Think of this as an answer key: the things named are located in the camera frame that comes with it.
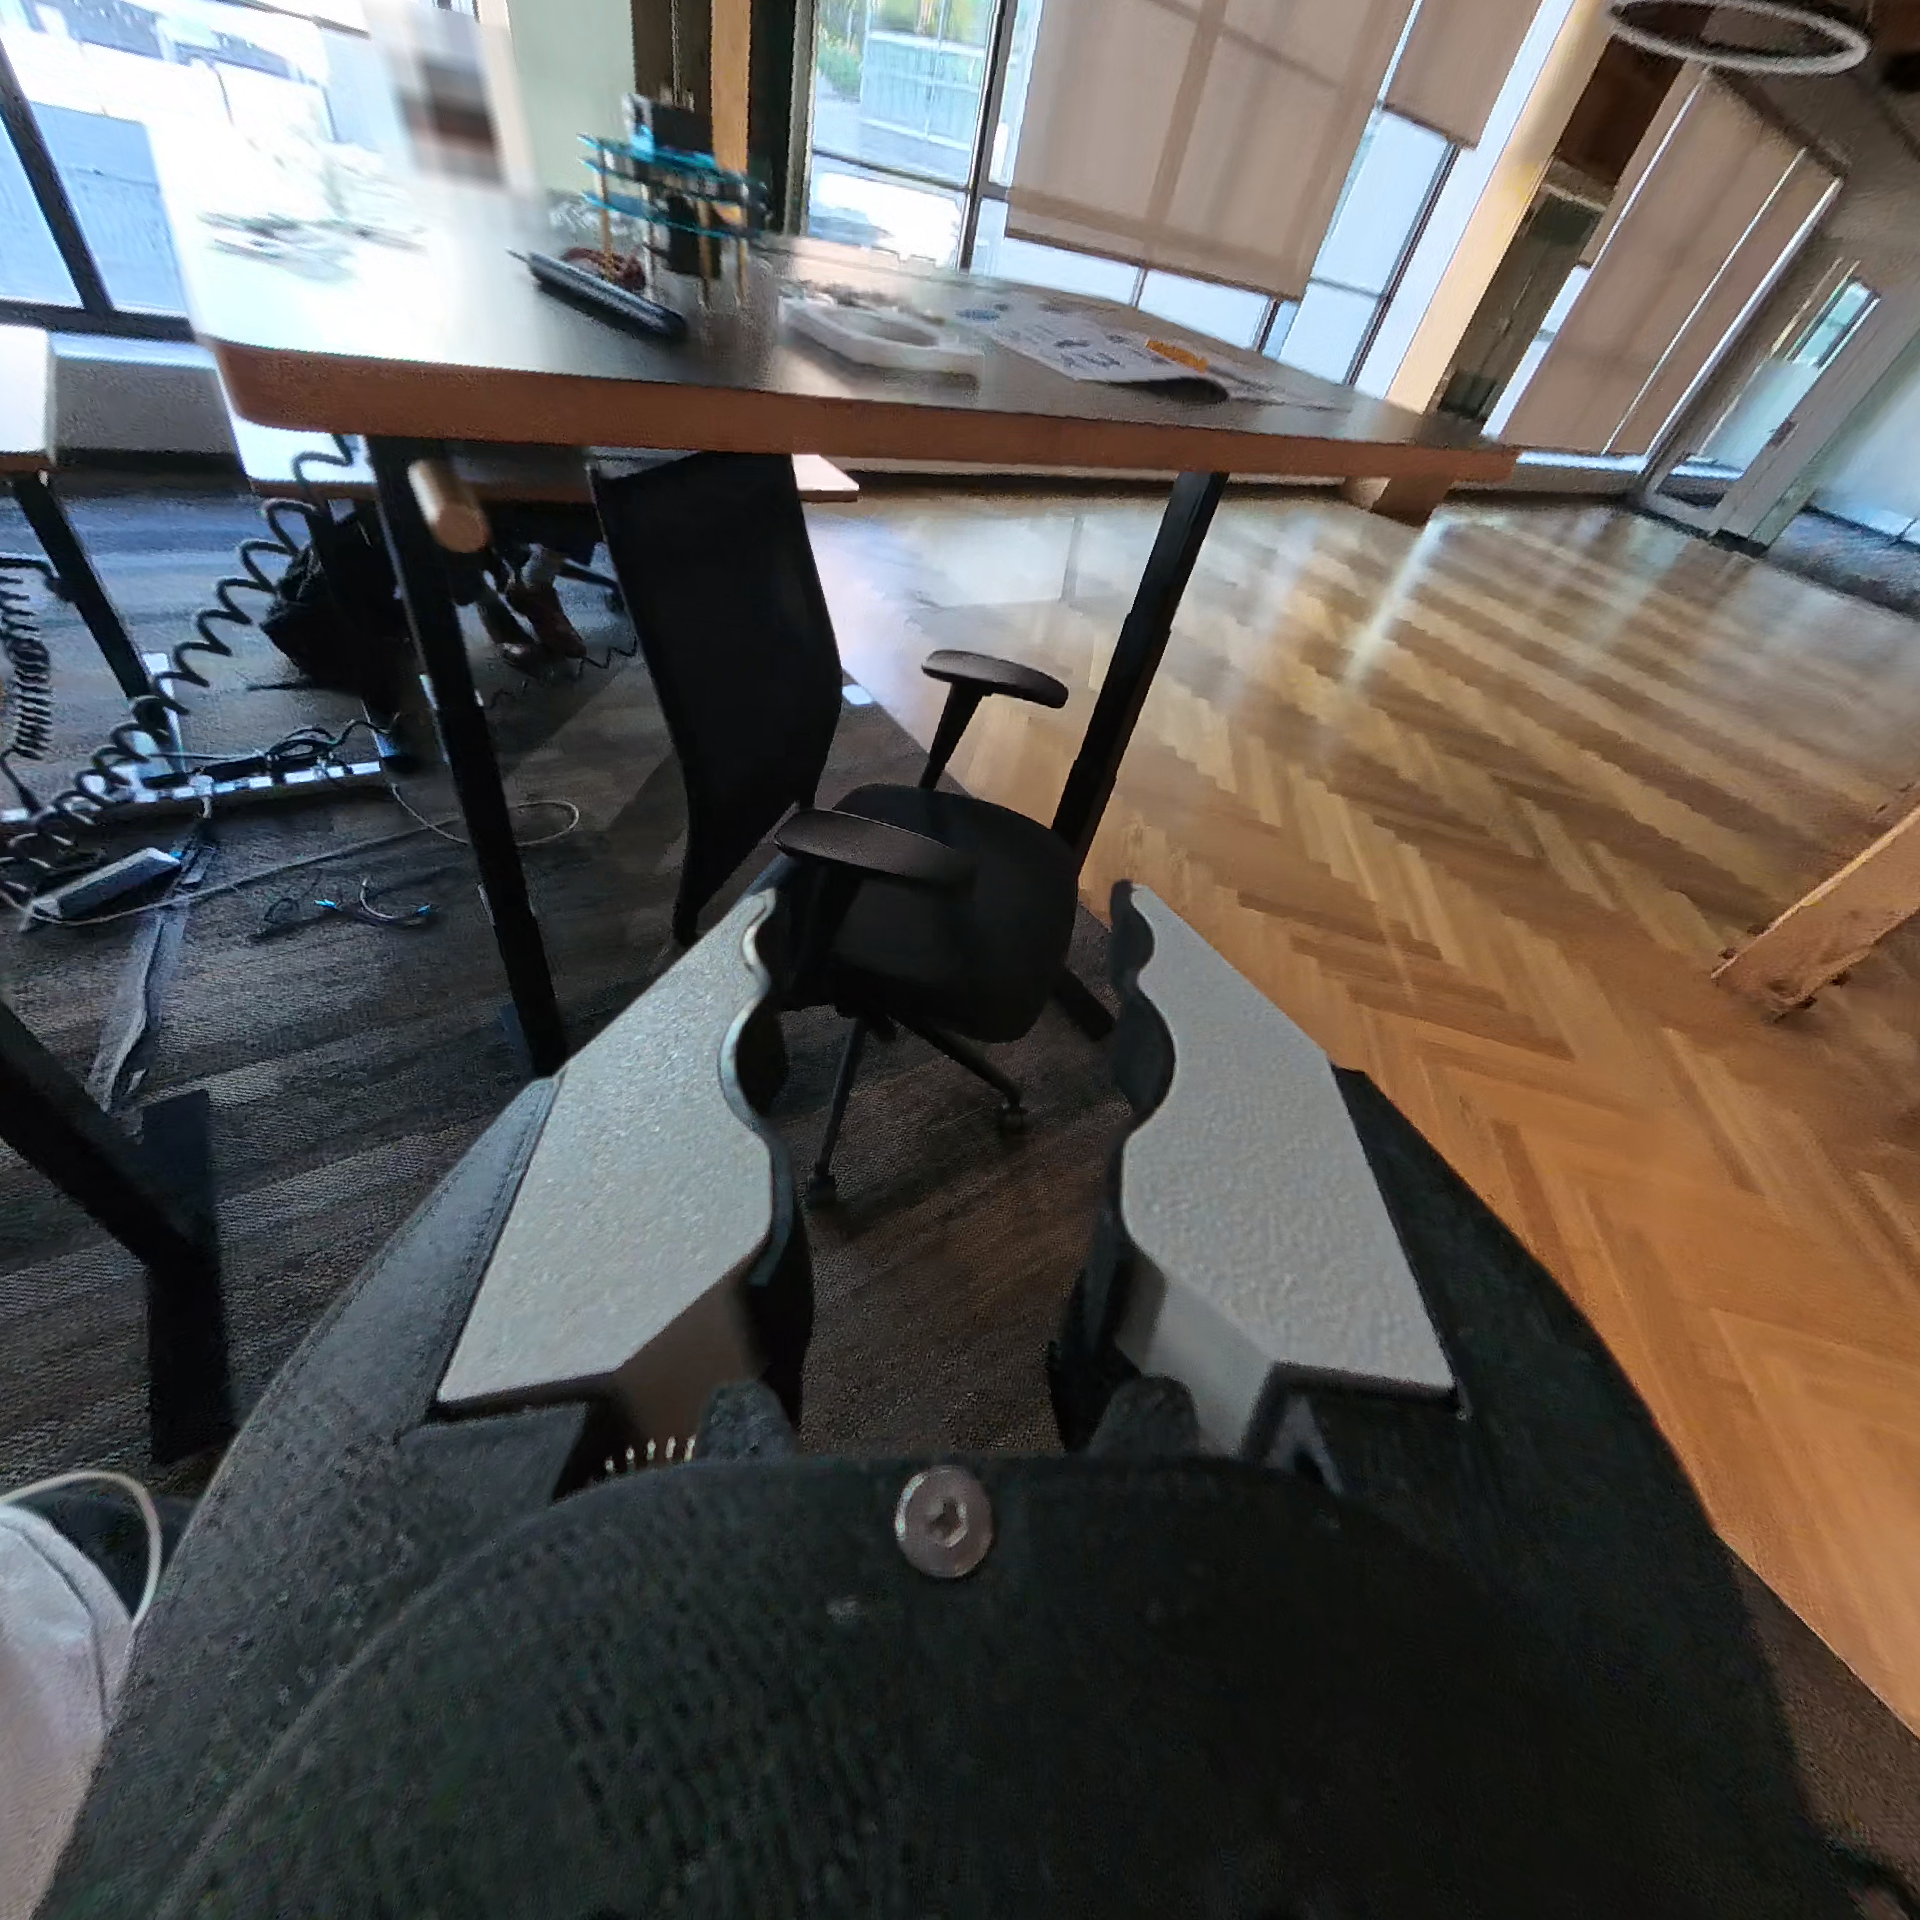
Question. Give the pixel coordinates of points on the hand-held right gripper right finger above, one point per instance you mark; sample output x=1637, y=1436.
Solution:
x=1275, y=1199

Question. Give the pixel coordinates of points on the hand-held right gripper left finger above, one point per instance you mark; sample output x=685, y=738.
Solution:
x=632, y=1199

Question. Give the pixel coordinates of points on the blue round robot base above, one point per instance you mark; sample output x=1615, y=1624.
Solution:
x=674, y=180

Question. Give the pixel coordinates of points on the desk with black legs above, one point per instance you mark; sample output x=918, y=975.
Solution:
x=181, y=1276

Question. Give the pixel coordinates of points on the black office chair with armrests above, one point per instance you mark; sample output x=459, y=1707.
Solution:
x=946, y=898

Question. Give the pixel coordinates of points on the white power strip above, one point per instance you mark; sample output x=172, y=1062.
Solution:
x=257, y=777

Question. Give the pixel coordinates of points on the black power adapter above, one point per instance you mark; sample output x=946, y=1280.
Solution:
x=106, y=887

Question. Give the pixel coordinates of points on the pale wooden beam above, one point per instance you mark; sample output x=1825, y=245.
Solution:
x=1823, y=914

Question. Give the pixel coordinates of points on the black backpack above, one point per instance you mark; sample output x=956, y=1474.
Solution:
x=338, y=615

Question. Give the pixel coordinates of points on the person in white shirt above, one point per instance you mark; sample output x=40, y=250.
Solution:
x=52, y=1650

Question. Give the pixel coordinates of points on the printed assembly manual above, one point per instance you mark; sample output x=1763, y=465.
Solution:
x=1094, y=354

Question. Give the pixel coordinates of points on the white foam piece with hole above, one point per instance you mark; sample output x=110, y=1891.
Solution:
x=887, y=340

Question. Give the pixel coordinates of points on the black elongated device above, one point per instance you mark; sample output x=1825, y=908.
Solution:
x=597, y=296

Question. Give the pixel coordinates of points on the beige window blind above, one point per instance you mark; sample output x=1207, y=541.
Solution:
x=1200, y=136
x=1463, y=59

